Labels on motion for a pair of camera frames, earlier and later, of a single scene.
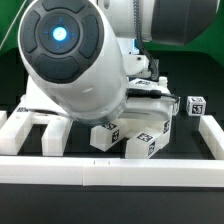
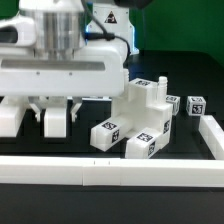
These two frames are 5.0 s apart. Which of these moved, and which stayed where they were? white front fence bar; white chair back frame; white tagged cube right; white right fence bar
Moved: white chair back frame
Stayed: white front fence bar; white right fence bar; white tagged cube right
